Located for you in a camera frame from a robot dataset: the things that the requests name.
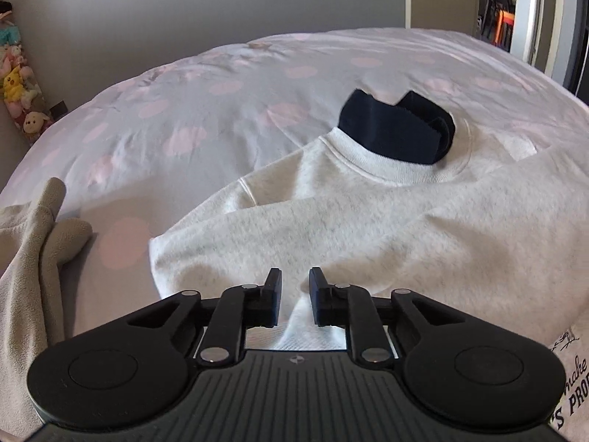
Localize orange stool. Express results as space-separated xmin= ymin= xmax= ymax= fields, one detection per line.
xmin=494 ymin=9 xmax=517 ymax=49

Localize white door frame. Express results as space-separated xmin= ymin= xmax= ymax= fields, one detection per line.
xmin=510 ymin=0 xmax=568 ymax=84

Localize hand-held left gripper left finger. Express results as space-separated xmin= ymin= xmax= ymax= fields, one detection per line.
xmin=125 ymin=267 xmax=283 ymax=368

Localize beige fleece garment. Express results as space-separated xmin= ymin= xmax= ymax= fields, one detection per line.
xmin=0 ymin=177 xmax=94 ymax=434

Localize dark sliding door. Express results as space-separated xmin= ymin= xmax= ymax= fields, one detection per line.
xmin=565 ymin=0 xmax=589 ymax=102

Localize navy shirt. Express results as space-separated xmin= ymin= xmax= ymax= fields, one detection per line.
xmin=337 ymin=87 xmax=457 ymax=166

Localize bed with pink dotted sheet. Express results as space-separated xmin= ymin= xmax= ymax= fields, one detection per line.
xmin=0 ymin=27 xmax=589 ymax=346

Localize light grey printed sweatshirt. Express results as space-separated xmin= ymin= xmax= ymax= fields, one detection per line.
xmin=148 ymin=119 xmax=589 ymax=442

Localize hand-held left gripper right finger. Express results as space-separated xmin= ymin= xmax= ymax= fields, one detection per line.
xmin=308 ymin=266 xmax=465 ymax=368

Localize hanging plush toys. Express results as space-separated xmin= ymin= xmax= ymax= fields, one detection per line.
xmin=0 ymin=0 xmax=57 ymax=136

